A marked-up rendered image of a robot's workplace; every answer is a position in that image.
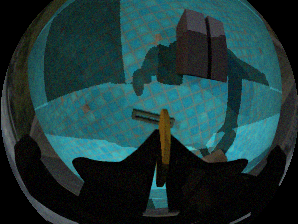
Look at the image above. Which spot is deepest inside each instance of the gold coin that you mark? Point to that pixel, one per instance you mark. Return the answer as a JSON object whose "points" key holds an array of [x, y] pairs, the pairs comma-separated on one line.
{"points": [[163, 158]]}

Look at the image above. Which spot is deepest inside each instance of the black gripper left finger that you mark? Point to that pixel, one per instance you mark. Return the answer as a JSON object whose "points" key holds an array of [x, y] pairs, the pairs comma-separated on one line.
{"points": [[132, 175]]}

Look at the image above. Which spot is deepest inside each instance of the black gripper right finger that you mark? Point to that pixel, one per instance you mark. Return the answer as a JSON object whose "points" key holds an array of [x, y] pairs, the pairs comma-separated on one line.
{"points": [[187, 173]]}

